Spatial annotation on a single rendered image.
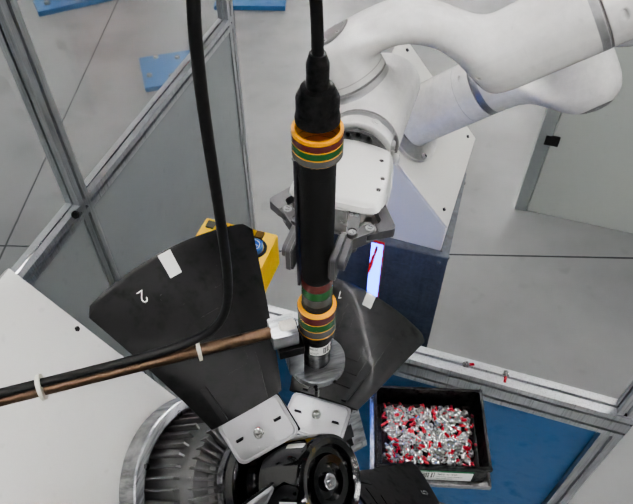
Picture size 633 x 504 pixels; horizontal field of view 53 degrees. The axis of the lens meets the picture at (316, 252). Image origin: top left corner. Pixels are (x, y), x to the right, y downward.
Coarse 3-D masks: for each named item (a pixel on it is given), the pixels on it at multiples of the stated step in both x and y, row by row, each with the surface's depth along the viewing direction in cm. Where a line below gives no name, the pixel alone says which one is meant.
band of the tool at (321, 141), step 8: (296, 128) 53; (336, 128) 54; (296, 136) 51; (304, 136) 55; (312, 136) 55; (320, 136) 55; (328, 136) 55; (336, 136) 51; (304, 144) 51; (312, 144) 50; (320, 144) 50; (328, 144) 51; (304, 152) 51; (328, 152) 51; (304, 160) 52; (328, 160) 52
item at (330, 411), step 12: (300, 396) 93; (312, 396) 93; (288, 408) 92; (300, 408) 92; (312, 408) 92; (324, 408) 92; (336, 408) 92; (348, 408) 92; (300, 420) 90; (312, 420) 90; (324, 420) 91; (336, 420) 91; (348, 420) 91; (300, 432) 89; (312, 432) 89; (324, 432) 89; (336, 432) 89
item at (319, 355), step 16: (320, 64) 46; (304, 80) 49; (320, 80) 47; (304, 96) 48; (320, 96) 48; (336, 96) 49; (304, 112) 49; (320, 112) 48; (336, 112) 49; (304, 128) 50; (320, 128) 50; (304, 336) 73; (320, 352) 74; (320, 368) 78
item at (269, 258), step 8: (232, 224) 131; (200, 232) 130; (264, 240) 128; (272, 240) 128; (264, 248) 127; (272, 248) 128; (264, 256) 126; (272, 256) 129; (264, 264) 125; (272, 264) 130; (264, 272) 126; (272, 272) 132; (264, 280) 128; (264, 288) 129
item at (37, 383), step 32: (192, 0) 41; (320, 0) 43; (192, 32) 42; (320, 32) 45; (192, 64) 44; (224, 224) 56; (224, 256) 59; (224, 288) 63; (224, 320) 67; (160, 352) 68; (32, 384) 65
